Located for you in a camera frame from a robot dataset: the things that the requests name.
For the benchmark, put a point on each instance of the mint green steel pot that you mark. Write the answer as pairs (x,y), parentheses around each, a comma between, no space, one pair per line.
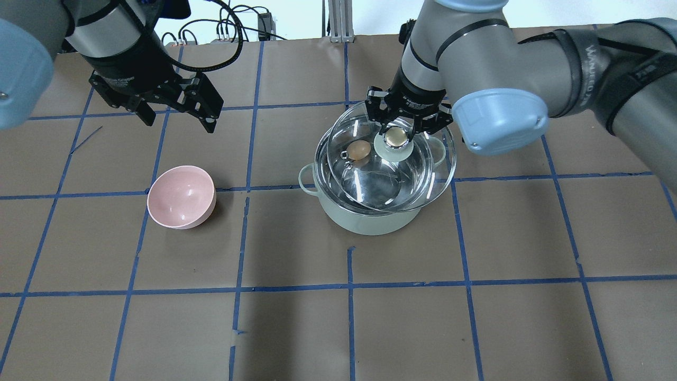
(316,180)

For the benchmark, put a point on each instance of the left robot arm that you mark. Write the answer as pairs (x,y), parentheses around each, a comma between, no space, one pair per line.
(34,32)

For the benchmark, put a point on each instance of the beige egg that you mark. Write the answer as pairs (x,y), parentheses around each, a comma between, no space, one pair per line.
(358,150)

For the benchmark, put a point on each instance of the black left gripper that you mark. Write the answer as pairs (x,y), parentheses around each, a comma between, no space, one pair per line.
(130,66)

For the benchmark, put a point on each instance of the brown paper table cover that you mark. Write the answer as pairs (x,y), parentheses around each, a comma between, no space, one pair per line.
(556,261)

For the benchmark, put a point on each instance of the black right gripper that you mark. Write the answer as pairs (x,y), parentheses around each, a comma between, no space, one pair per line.
(419,94)

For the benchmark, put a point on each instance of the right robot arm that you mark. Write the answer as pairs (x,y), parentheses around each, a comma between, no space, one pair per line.
(463,64)

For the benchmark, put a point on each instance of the aluminium frame post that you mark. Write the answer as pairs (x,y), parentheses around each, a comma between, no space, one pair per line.
(340,20)

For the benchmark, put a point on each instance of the pink bowl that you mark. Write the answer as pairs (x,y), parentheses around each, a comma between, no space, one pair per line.
(182,198)

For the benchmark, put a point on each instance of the glass pot lid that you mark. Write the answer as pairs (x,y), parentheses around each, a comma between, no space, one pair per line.
(396,177)

